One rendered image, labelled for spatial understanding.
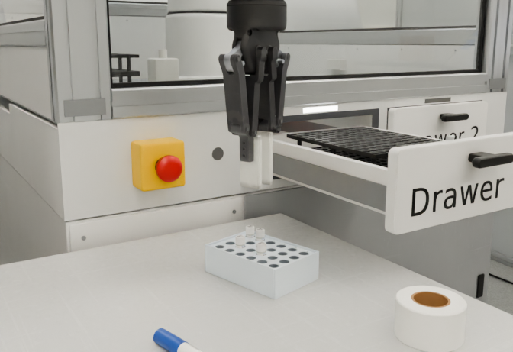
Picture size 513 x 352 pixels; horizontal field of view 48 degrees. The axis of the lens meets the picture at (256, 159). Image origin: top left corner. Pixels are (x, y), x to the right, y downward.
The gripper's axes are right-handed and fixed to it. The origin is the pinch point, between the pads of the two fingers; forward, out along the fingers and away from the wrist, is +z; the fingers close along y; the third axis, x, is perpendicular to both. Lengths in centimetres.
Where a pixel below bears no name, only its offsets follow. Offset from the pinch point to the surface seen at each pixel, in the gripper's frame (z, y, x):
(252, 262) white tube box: 11.0, -7.1, -4.1
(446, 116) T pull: 0, 56, -9
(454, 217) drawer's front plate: 8.2, 15.9, -21.8
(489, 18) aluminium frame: -20, 76, -12
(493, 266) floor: 91, 219, 7
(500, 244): 82, 228, 6
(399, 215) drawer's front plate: 6.3, 6.3, -17.4
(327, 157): 1.7, 14.0, -3.3
